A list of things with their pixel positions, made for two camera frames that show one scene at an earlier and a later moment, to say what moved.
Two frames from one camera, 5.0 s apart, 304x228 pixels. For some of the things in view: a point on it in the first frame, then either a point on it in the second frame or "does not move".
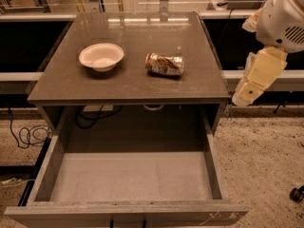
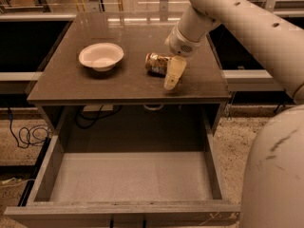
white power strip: (108, 107) does not move
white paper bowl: (101, 56) does not move
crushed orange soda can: (164, 64) does not move
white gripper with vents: (280, 22) -> (180, 46)
